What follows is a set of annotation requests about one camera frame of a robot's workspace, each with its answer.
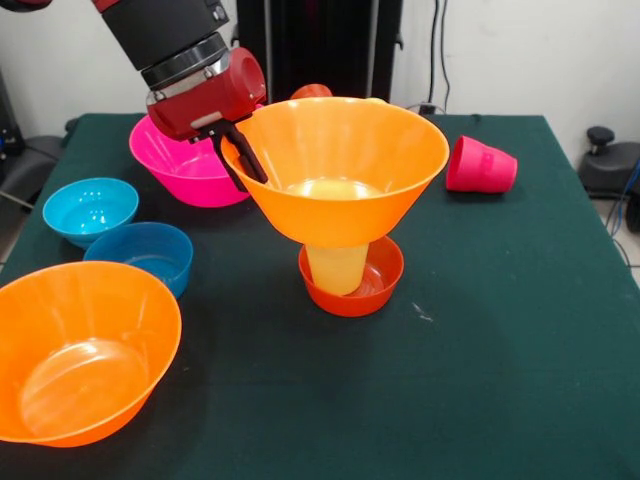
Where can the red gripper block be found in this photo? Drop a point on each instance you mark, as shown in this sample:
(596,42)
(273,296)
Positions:
(210,102)

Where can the large orange bowl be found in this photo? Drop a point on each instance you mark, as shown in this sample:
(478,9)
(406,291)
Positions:
(340,145)
(90,350)

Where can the yellow cup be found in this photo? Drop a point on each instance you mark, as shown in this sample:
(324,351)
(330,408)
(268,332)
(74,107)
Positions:
(335,272)

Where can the small red bowl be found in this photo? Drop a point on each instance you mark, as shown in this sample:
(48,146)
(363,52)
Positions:
(380,295)

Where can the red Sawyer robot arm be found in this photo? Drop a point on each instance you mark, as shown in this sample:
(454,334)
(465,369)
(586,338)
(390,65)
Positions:
(160,35)

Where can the large pink bowl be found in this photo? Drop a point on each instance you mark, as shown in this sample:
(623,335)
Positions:
(180,170)

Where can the orange cup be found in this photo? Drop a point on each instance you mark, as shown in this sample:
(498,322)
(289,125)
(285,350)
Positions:
(310,92)

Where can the dark blue bowl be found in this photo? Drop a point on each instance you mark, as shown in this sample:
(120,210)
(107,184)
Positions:
(165,250)

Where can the light blue bowl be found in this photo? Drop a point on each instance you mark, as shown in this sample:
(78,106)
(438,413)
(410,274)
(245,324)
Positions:
(90,210)

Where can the black stand base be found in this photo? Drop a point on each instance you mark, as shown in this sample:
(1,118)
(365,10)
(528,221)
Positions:
(30,165)
(607,165)

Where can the black equipment rack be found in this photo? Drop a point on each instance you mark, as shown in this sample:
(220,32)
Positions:
(7,125)

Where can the red cup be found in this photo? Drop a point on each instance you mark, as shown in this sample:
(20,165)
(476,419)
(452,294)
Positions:
(480,167)

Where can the dark green tablecloth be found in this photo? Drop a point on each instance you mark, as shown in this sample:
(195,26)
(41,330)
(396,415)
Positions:
(320,440)

